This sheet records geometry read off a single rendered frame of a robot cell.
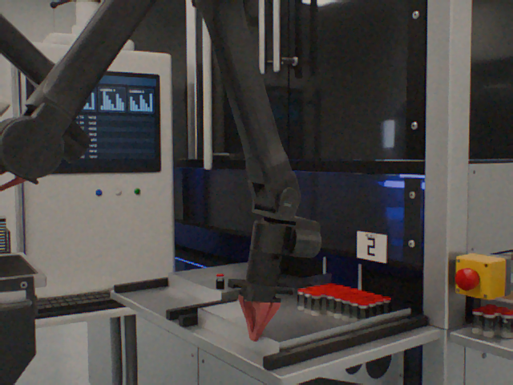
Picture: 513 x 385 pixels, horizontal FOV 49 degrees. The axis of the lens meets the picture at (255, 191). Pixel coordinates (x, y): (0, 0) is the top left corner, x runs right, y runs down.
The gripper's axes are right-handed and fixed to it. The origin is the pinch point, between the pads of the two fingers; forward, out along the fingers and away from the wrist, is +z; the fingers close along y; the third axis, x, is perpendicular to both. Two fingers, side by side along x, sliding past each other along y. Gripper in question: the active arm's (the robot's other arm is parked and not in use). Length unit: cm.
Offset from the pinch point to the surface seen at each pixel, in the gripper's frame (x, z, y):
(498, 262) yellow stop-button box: -21.9, -18.5, 36.4
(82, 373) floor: 229, 81, 65
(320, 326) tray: 4.1, -0.7, 19.6
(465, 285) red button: -18.9, -13.6, 31.5
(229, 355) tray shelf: 3.5, 4.3, -2.0
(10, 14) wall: 544, -188, 59
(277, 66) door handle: 33, -58, 22
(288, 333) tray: 4.4, 0.8, 11.9
